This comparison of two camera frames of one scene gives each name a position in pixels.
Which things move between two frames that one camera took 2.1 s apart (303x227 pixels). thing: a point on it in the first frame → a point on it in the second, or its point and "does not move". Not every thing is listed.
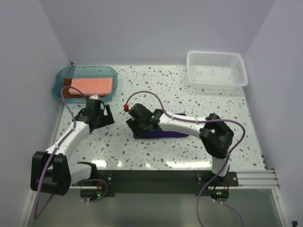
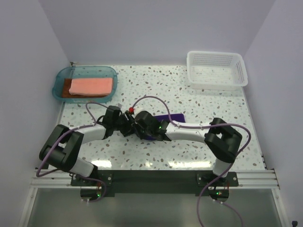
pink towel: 92,86 does not move
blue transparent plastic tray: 75,72 does not move
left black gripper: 106,119 → 128,129
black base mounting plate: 159,183 does not move
